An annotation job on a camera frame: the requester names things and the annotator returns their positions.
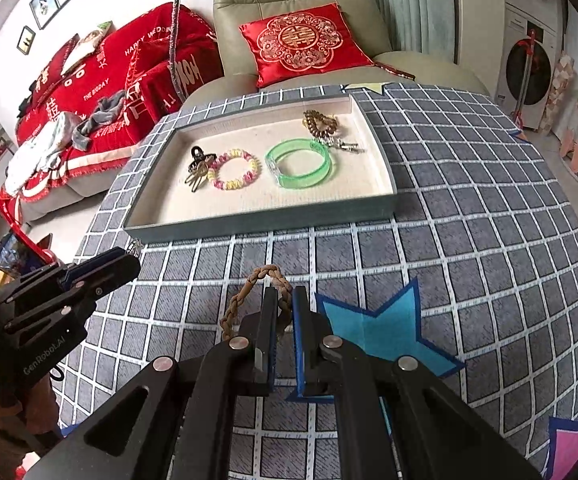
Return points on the light blue crumpled garment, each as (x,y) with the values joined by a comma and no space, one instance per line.
(44,150)

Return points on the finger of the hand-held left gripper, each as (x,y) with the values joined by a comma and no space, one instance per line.
(114,258)
(94,292)

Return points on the red printed blanket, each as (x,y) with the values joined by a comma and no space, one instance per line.
(114,75)

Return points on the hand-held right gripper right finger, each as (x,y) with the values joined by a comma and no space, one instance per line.
(299,340)

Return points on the pink flower bouquet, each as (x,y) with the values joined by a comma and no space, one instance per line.
(559,90)

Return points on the silver star rhinestone clip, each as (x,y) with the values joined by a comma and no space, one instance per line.
(353,148)

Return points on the white washing machine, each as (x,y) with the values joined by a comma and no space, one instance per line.
(526,70)

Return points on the red embroidered cushion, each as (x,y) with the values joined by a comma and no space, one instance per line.
(309,40)

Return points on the silver filigree hair clip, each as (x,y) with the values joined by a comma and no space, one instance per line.
(135,247)

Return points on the red gift bag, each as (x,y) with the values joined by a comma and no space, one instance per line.
(24,240)

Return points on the grey-green shallow tray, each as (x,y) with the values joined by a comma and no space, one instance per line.
(319,200)

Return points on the black hair claw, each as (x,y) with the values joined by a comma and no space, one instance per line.
(198,154)

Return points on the cream hand-shaped hair clip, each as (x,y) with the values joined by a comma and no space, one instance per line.
(198,180)

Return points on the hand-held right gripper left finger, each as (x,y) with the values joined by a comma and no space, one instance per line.
(264,330)

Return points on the grey grid patterned tablecloth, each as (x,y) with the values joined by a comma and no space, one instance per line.
(469,210)

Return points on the grey sofa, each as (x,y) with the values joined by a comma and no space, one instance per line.
(49,207)

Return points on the grey crumpled garment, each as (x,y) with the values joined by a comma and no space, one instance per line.
(101,115)

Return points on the small black framed picture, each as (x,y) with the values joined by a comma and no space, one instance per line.
(26,40)

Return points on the red fringed throw pillow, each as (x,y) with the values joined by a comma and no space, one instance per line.
(154,75)

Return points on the red armrest cloth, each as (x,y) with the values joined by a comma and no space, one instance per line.
(394,70)

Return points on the green translucent bangle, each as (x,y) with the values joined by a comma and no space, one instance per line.
(294,147)

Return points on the pale striped curtain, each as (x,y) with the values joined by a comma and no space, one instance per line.
(409,0)

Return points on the photo print pillow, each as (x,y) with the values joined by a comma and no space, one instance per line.
(86,45)

